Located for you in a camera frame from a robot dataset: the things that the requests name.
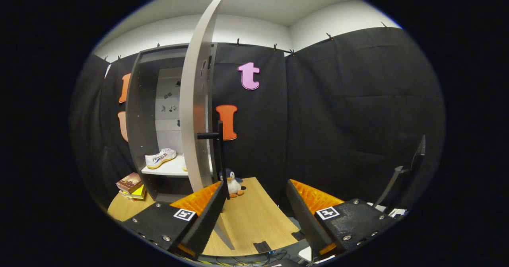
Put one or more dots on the black table clamp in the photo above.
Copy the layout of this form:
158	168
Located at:
297	235
262	246

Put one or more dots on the dark grey shoe cabinet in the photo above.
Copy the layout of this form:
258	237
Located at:
137	131

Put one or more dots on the penguin plush toy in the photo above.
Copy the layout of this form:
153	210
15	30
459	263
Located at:
235	186

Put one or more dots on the yellow book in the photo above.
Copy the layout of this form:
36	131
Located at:
139	192

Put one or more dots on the brown hardcover book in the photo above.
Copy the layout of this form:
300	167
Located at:
129	181

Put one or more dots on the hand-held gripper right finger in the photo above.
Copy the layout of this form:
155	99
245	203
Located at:
308	223

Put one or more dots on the white striped canvas shoe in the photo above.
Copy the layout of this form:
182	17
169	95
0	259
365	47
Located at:
159	158
184	165

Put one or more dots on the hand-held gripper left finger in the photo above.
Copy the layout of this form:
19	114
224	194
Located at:
208	223

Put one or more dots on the white papers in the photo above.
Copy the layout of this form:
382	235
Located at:
397	212

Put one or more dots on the dark monitor on stand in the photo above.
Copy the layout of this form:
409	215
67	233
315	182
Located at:
391	183

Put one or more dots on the black backdrop cloth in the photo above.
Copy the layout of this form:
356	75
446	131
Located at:
338	119

